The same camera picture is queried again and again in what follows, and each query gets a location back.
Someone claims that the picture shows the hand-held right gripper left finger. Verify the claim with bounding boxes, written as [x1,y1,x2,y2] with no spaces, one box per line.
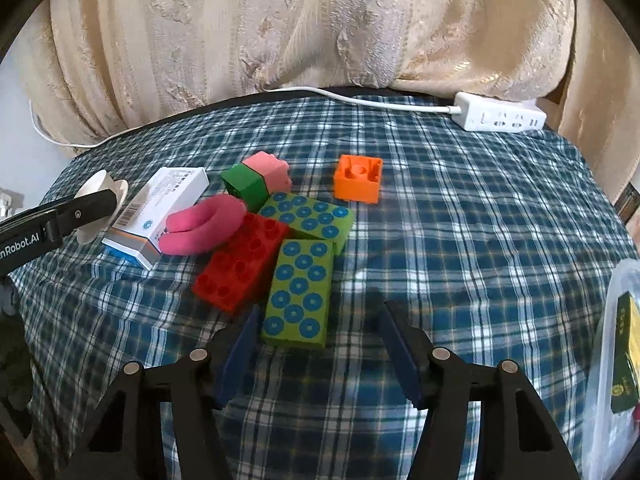
[60,305,263,480]

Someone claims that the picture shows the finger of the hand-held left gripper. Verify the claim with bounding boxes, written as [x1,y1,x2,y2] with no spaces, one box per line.
[50,188,126,239]

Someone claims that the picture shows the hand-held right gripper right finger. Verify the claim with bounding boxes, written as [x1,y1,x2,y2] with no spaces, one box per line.
[377,300,583,480]

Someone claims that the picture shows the white tape roll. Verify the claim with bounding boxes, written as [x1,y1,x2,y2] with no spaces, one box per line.
[75,169,130,246]

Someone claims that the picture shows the white and blue medicine box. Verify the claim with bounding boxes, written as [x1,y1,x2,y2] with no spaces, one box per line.
[102,166,210,271]

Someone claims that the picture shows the green block with blue dots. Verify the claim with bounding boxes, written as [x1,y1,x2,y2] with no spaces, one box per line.
[260,238,335,350]
[257,191,356,256]

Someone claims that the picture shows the red building block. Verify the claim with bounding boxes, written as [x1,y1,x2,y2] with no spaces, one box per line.
[192,212,291,316]

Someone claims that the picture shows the pink curved foam piece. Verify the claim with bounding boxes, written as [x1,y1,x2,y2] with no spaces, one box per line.
[158,195,246,256]

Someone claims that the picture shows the green hexagonal block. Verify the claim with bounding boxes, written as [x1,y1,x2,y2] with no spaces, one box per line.
[220,162,274,214]

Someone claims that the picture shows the pink flower-shaped block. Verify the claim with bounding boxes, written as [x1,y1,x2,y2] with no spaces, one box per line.
[242,151,291,196]

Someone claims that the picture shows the clear plastic bowl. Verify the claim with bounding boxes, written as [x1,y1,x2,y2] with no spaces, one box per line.
[582,258,640,480]

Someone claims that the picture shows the person's left hand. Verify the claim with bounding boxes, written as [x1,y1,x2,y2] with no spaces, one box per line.
[0,277,34,413]

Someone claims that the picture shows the blue plaid cloth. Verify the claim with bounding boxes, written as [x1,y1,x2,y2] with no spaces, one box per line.
[9,94,640,480]

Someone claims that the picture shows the orange building block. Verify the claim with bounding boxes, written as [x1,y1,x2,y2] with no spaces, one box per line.
[333,154,384,205]

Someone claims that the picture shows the dark green box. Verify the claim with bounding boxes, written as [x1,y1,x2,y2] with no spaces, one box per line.
[609,292,640,414]

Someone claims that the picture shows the white power strip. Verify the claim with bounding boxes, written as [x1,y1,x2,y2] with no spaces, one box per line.
[452,91,547,133]

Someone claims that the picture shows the cream patterned curtain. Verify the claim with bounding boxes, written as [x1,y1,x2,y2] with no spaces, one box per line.
[550,0,640,203]
[15,0,576,153]

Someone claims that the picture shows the white power cable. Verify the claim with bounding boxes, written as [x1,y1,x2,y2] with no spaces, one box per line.
[29,85,464,156]

